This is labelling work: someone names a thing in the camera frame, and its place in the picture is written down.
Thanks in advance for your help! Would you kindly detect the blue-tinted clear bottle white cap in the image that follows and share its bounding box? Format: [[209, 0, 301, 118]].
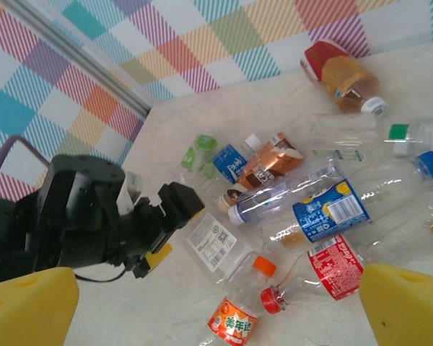
[[227, 158, 344, 227]]

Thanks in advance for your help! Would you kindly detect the brown coffee bottle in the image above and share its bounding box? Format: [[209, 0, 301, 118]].
[[216, 131, 306, 214]]

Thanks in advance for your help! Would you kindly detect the square clear bottle orange cap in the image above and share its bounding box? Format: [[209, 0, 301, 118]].
[[185, 212, 278, 286]]

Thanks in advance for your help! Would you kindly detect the clear bottle green band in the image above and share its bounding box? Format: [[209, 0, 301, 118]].
[[383, 122, 433, 156]]

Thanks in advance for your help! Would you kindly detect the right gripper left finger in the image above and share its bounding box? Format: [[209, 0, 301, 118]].
[[0, 265, 80, 346]]

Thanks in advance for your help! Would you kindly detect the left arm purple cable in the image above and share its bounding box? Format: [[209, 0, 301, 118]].
[[0, 135, 50, 192]]

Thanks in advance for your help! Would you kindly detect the orange label soda bottle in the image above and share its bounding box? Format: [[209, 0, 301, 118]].
[[197, 295, 261, 346]]

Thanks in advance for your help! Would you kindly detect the green label plastic bottle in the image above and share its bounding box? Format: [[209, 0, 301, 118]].
[[180, 133, 222, 188]]

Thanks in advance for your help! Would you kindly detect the large tea bottle red label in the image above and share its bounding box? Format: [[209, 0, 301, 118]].
[[299, 38, 390, 119]]

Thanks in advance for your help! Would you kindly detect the blue yellow label bottle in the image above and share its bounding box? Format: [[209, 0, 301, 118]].
[[266, 178, 372, 254]]

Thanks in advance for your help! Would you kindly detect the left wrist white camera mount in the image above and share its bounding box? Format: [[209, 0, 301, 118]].
[[115, 172, 144, 216]]

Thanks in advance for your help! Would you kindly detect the crushed clear bottle green-white label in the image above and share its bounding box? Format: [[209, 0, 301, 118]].
[[307, 113, 380, 164]]

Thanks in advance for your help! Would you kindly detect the clear bottle blue cap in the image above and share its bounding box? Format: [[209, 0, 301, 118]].
[[357, 150, 433, 217]]

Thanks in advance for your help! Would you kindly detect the blue label plastic bottle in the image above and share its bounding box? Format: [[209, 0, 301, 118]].
[[211, 133, 261, 185]]

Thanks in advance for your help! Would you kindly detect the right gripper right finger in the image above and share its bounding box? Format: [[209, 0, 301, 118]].
[[359, 262, 433, 346]]

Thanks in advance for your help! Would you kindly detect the red label bottle red cap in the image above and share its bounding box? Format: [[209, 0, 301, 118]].
[[259, 234, 366, 315]]

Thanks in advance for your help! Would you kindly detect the aluminium frame post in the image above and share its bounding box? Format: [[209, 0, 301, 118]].
[[0, 0, 153, 118]]

